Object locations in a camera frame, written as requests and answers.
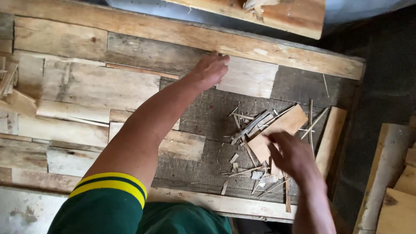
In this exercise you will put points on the pile of wood splinters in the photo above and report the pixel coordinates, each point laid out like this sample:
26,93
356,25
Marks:
247,130

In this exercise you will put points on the grey wooden base board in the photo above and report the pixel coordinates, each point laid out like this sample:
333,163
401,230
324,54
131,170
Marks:
208,110

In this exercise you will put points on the patchwork of laid veneer pieces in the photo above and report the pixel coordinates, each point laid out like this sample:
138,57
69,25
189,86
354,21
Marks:
78,97

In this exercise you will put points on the light wooden strip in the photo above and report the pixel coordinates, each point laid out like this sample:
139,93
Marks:
331,136

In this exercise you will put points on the whitish wooden frame batten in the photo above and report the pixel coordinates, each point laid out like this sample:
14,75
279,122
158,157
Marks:
208,201

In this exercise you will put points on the pale round wooden log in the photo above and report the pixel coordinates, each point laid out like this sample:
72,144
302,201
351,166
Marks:
382,175

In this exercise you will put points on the stack of wooden offcuts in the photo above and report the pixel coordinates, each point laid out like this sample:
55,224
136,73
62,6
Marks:
401,195

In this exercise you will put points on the person's right hand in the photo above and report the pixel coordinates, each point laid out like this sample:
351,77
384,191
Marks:
292,156

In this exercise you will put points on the blue-grey plastic sheet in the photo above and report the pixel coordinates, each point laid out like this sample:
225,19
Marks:
357,8

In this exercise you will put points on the thin reddish wooden strip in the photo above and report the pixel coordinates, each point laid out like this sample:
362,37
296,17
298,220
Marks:
143,71

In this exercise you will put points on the person's right fingers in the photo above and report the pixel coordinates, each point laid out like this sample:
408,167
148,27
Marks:
274,143

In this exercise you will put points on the long rough wooden frame batten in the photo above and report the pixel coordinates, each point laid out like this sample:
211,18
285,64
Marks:
182,34

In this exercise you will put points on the person's left hand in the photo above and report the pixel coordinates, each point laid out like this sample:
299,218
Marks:
208,71

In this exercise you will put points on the pale wooden veneer sheet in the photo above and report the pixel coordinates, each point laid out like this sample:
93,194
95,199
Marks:
250,76

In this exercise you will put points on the heap of veneer scraps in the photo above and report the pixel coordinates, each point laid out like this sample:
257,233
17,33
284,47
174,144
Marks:
13,87

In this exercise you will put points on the thick wooden plank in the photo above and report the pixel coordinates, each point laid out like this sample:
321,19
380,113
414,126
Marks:
292,16

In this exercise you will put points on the tan wooden veneer piece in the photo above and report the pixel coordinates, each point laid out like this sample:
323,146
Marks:
282,125

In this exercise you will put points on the green shirt with yellow stripes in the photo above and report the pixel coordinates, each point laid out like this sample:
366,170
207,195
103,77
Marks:
107,211

